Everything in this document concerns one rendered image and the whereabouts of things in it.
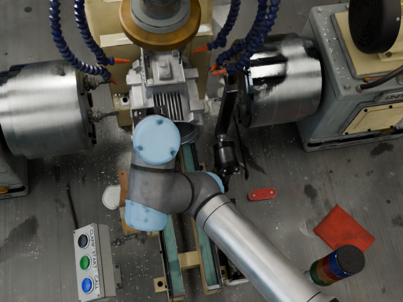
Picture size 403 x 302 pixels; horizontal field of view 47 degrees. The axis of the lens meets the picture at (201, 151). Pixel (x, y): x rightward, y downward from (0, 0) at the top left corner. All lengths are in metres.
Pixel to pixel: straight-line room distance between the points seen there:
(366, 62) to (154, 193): 0.72
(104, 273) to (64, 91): 0.44
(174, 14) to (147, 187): 0.41
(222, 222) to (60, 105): 0.53
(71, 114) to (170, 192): 0.45
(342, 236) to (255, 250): 0.69
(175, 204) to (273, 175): 0.70
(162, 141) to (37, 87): 0.52
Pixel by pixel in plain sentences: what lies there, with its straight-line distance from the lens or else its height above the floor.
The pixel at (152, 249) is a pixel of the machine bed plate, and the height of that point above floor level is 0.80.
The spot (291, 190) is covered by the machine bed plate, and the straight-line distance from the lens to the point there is 1.46.
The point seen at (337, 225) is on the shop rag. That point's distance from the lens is 1.46.
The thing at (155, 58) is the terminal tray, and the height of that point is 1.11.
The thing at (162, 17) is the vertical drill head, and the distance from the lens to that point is 1.00.
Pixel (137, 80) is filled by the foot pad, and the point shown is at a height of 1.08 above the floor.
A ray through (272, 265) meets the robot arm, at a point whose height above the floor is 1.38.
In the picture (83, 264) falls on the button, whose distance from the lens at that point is 1.10.
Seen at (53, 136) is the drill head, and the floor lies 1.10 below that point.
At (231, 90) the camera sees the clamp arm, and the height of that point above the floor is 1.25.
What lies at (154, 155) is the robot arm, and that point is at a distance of 0.73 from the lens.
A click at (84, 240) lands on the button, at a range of 1.10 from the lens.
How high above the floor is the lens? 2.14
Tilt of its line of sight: 66 degrees down
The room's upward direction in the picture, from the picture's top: 9 degrees clockwise
